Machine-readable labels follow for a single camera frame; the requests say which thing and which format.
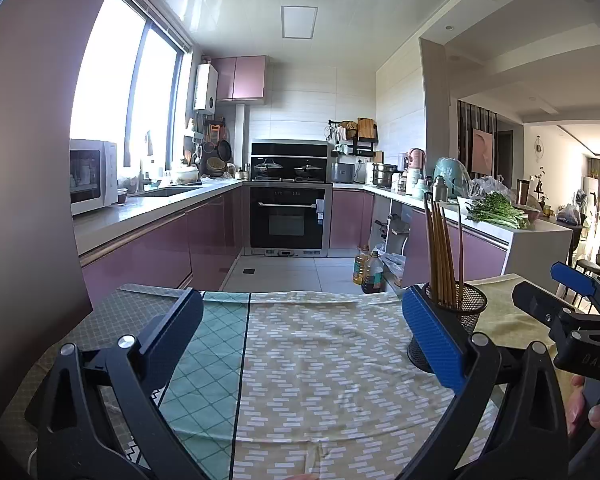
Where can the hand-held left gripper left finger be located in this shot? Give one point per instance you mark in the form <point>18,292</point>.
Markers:
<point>175,335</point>

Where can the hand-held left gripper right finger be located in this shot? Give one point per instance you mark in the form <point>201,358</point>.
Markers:
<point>430,335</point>

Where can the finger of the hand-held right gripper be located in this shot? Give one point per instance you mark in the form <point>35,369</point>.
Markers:
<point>535,302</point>
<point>572,278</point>

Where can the black mesh holder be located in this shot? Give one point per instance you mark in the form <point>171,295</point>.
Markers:
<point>472,310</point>

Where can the bunch of wooden chopsticks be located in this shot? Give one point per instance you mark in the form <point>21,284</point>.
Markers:
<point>437,260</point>

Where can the person's right hand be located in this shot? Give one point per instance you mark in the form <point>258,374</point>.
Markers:
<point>577,405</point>

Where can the pink base cabinet run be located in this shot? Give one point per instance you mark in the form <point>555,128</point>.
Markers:
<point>480,260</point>
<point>155,255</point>
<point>350,220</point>

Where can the pink bowl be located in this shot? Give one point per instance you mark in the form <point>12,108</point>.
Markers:
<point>532,215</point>

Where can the white plastic bag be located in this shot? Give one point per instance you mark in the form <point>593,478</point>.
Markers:
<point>392,265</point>

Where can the dark oil bottle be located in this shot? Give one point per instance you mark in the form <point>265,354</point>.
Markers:
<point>373,275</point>

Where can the yellow oil bottle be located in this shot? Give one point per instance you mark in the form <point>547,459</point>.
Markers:
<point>361,267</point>

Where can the green leafy vegetables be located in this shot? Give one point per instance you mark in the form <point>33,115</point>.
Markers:
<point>500,212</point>

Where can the steel tumbler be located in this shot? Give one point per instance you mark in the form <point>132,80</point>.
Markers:
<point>523,191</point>

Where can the clear plastic bag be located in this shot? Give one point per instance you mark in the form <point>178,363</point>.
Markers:
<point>490,185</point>

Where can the patchwork printed tablecloth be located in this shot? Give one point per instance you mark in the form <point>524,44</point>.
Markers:
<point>305,360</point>

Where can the white kitchen countertop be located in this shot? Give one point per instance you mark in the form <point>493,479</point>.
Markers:
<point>145,205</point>

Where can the steel sink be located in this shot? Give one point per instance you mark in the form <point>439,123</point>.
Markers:
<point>165,191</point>

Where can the steel flask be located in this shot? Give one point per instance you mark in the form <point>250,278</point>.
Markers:
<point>440,189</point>

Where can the white jar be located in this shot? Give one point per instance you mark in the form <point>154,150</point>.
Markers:
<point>414,185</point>

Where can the teal kitchen appliance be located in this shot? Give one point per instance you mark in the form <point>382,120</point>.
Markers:
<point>447,175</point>

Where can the white ceramic pot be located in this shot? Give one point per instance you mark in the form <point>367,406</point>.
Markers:
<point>186,175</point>

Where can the black built-in oven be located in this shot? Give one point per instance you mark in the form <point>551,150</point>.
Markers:
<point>287,220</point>

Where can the steel faucet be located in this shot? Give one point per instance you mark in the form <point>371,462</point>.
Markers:
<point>141,175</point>

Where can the steel stockpot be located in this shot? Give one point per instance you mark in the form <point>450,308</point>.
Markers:
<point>382,175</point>

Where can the round woven basket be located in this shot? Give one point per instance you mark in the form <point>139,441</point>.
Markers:
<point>215,166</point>

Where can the pink thermos jug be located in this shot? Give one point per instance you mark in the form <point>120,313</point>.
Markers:
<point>416,160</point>

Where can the white microwave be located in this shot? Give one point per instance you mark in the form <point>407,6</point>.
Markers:
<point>92,175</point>

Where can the silver countertop appliance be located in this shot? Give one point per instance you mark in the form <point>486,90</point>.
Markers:
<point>343,172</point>

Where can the hanging frying pan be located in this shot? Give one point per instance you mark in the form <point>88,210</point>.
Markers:
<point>224,151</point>

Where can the black pot with lid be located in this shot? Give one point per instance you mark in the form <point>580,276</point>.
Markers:
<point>269,168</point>
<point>309,170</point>

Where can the wooden cutting board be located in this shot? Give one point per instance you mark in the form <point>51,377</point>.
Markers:
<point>366,128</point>

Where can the black range hood stove unit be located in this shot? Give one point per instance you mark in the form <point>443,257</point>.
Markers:
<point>290,149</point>

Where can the white water heater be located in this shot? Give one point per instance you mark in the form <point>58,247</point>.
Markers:
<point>206,87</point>

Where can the kitchen window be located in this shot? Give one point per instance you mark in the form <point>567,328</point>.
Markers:
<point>110,85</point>

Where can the ceiling light panel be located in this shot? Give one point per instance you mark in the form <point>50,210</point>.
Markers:
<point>300,21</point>

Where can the wall clock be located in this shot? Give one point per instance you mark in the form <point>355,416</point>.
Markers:
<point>540,146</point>

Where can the framed wall picture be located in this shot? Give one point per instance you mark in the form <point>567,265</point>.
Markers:
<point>482,150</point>

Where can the black wall rack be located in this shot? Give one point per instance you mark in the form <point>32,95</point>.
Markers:
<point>365,146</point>

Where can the pink wall cabinet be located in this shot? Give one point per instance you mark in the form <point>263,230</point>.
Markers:
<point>240,77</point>

